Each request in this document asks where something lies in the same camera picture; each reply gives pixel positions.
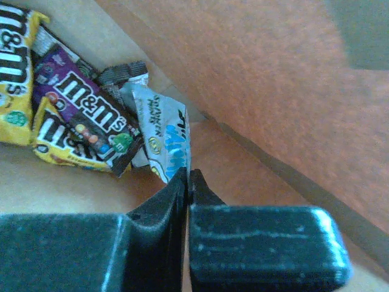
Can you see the purple candy packet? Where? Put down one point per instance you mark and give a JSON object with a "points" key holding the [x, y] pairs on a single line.
{"points": [[90, 113]]}

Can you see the brown candy packet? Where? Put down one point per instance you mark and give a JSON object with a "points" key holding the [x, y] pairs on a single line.
{"points": [[111, 78]]}

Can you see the red paper bag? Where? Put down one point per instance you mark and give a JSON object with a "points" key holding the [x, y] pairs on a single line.
{"points": [[288, 100]]}

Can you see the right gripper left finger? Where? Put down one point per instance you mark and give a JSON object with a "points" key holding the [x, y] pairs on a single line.
{"points": [[141, 250]]}

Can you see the yellow candy packet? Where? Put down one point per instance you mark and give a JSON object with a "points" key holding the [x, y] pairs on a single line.
{"points": [[55, 143], [19, 27]]}

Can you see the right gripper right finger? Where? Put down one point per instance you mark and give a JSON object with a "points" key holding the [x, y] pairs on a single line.
{"points": [[262, 248]]}

